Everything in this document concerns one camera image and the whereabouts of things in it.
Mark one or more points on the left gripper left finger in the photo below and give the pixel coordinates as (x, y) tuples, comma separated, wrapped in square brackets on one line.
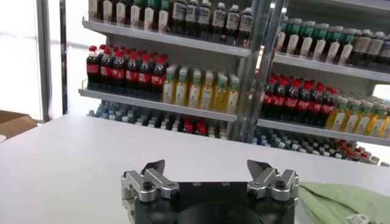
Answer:
[(150, 185)]

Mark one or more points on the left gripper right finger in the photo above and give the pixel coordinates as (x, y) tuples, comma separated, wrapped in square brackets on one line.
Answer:
[(268, 181)]

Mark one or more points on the green polo shirt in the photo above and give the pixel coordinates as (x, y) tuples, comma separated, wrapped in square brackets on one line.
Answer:
[(341, 201)]

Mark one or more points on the yellow tea bottle green label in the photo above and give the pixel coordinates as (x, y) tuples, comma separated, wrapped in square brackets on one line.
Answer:
[(194, 91), (181, 89), (338, 117), (169, 88), (232, 97), (364, 121), (206, 92), (219, 95), (352, 119), (386, 124), (377, 123)]

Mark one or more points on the grey metal shelf unit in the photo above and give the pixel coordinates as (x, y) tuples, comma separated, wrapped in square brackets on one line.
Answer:
[(158, 38), (329, 67)]

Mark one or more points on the dark drink bottle green cap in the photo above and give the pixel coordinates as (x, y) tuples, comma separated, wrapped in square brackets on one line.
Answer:
[(149, 16), (121, 12), (163, 19), (334, 46), (281, 36), (320, 44), (135, 14), (307, 41), (107, 10), (293, 38), (346, 48), (93, 7)]

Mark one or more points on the brown cardboard box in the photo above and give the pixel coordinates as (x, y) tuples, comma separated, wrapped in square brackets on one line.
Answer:
[(15, 123)]

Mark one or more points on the dark bottle beige label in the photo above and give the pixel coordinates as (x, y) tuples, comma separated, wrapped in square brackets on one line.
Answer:
[(374, 51), (360, 48)]

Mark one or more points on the black metal frame post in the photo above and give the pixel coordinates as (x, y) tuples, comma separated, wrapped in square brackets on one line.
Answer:
[(63, 61)]

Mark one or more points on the grey metal frame post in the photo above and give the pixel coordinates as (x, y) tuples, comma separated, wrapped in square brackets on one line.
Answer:
[(44, 61)]

